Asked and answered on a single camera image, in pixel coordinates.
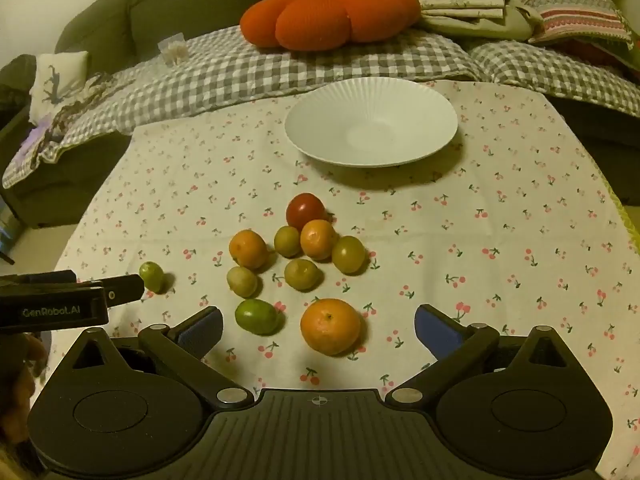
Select grey checked blanket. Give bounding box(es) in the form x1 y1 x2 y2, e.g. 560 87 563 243
2 27 639 188

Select striped patterned pillow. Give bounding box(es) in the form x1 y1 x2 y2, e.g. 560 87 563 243
520 0 632 47

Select small green fruit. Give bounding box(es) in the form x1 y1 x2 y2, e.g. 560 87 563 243
138 261 165 294

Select bright green oval fruit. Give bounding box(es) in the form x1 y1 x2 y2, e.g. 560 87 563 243
234 299 280 335

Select small white embroidered cushion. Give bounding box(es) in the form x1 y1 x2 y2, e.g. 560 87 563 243
29 51 89 126

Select cherry print tablecloth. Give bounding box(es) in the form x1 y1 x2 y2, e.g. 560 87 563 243
58 81 639 479

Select white ribbed plate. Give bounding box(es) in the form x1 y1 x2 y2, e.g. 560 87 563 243
284 77 459 168

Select small olive fruit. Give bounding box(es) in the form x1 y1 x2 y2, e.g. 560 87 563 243
273 226 300 258

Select small clear plastic packet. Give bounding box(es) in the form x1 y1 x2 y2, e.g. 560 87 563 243
157 32 190 66

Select red tomato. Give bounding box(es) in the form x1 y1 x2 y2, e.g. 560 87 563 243
285 193 326 231

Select folded floral beige sheets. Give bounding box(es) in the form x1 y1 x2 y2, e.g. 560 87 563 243
419 0 542 41

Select large orange tangerine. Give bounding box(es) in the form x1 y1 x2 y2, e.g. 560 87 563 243
299 298 361 356

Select operator hand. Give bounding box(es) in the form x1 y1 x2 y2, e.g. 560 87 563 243
1 334 47 479

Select orange pumpkin cushion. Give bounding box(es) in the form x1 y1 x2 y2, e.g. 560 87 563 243
240 0 421 52

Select olive green fruit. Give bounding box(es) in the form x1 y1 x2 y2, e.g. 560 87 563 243
284 259 321 292
331 236 368 275

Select pale yellow-green fruit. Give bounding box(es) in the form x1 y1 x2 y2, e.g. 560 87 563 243
226 266 258 298

